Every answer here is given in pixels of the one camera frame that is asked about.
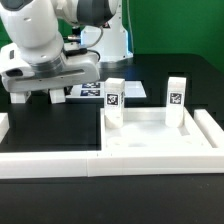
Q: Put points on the white plate with tags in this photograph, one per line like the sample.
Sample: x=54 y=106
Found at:
x=132 y=89

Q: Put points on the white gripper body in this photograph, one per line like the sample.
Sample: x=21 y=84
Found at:
x=72 y=67

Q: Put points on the white square table top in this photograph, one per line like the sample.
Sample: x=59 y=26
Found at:
x=145 y=128

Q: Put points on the white U-shaped fence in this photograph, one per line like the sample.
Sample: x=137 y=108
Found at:
x=81 y=161

